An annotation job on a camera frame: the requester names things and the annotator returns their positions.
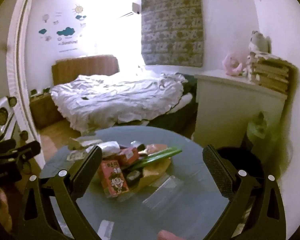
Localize patterned roman blind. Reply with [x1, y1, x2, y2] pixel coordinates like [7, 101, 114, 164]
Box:
[141, 0, 204, 67]

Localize white dresser cabinet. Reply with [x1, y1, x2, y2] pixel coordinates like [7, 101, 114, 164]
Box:
[193, 69, 287, 148]

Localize green plastic wrapper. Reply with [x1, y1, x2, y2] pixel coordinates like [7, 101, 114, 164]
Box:
[124, 147, 182, 170]

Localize air conditioner unit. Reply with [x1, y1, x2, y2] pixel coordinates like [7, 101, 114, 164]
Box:
[121, 2, 141, 17]

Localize black trash bin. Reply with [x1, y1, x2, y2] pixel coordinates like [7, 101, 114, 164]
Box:
[217, 147, 265, 186]

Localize grey plush toy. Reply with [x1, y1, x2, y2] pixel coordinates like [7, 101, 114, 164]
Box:
[248, 30, 271, 53]

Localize white ruffled duvet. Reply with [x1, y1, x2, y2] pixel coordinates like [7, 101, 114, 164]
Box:
[50, 71, 187, 134]

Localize red milk carton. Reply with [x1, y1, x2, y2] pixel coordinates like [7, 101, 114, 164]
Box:
[115, 147, 139, 166]
[97, 160, 129, 198]

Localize clear plastic bag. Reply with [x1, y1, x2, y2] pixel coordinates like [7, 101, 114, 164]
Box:
[142, 176, 184, 212]

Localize stack of books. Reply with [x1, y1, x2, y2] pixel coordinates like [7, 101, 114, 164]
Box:
[247, 51, 290, 94]

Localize wooden headboard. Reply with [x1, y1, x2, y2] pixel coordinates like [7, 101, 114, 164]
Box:
[51, 55, 119, 86]

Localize pink plush toy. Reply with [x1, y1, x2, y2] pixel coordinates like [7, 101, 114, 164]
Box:
[222, 53, 243, 76]

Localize wall cloud stickers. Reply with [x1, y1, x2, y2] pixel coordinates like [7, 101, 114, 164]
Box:
[38, 5, 87, 46]

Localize round blue glass table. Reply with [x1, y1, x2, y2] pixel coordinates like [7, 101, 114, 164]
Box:
[38, 125, 231, 240]

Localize orange snack bag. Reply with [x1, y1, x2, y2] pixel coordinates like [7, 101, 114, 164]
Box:
[135, 158, 171, 191]

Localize white tissue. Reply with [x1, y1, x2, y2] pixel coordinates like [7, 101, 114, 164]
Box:
[85, 141, 121, 158]

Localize wooden nightstand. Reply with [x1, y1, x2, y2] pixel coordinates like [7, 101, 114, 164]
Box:
[30, 93, 63, 129]

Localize red milk carton front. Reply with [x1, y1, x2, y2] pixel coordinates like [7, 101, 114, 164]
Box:
[97, 160, 129, 198]

